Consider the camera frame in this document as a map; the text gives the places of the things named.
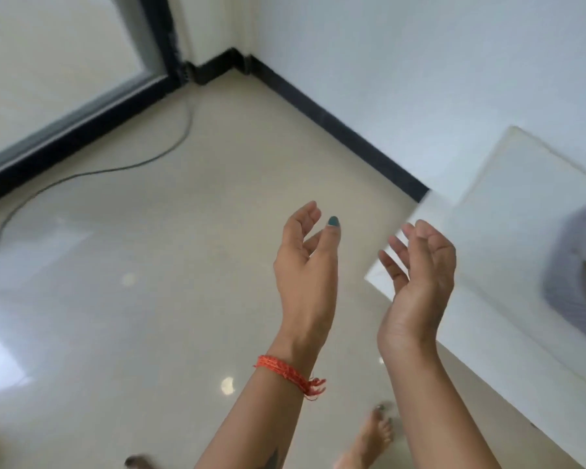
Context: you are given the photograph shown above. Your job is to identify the person's left hand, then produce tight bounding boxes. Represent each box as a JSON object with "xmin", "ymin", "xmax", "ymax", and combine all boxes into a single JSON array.
[{"xmin": 273, "ymin": 200, "xmax": 341, "ymax": 354}]

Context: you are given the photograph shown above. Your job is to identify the person's right hand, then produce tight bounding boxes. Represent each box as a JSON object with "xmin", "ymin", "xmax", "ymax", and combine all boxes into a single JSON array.
[{"xmin": 376, "ymin": 219, "xmax": 458, "ymax": 358}]

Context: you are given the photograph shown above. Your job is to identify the person's left forearm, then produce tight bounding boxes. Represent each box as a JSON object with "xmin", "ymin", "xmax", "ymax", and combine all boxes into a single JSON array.
[{"xmin": 194, "ymin": 333, "xmax": 334, "ymax": 469}]

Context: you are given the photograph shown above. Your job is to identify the person's right forearm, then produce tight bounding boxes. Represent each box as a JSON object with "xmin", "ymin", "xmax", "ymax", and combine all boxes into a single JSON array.
[{"xmin": 378, "ymin": 339, "xmax": 492, "ymax": 469}]

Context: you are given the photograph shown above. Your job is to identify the white table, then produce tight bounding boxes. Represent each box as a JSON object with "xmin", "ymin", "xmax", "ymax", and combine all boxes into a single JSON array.
[{"xmin": 365, "ymin": 125, "xmax": 586, "ymax": 469}]

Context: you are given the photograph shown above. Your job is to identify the black skirting board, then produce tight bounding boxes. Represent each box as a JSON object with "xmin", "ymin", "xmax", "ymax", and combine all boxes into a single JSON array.
[{"xmin": 185, "ymin": 47, "xmax": 430, "ymax": 204}]

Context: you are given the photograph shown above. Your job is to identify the grey striped cloth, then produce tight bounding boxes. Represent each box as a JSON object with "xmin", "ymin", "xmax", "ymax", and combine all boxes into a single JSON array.
[{"xmin": 541, "ymin": 194, "xmax": 586, "ymax": 353}]

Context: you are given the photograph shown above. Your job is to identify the person's right foot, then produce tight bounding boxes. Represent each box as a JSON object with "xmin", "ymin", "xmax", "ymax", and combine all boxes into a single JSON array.
[{"xmin": 332, "ymin": 402, "xmax": 397, "ymax": 469}]

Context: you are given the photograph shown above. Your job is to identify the black framed glass door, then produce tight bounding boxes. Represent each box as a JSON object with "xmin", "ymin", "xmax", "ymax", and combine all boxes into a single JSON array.
[{"xmin": 0, "ymin": 0, "xmax": 184, "ymax": 211}]

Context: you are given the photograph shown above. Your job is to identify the red thread bracelet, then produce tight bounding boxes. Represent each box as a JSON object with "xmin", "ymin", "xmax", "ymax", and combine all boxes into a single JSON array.
[{"xmin": 253, "ymin": 355, "xmax": 327, "ymax": 402}]

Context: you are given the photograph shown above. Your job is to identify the grey floor cable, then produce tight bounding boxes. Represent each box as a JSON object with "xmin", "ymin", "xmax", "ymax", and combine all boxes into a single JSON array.
[{"xmin": 0, "ymin": 97, "xmax": 195, "ymax": 282}]

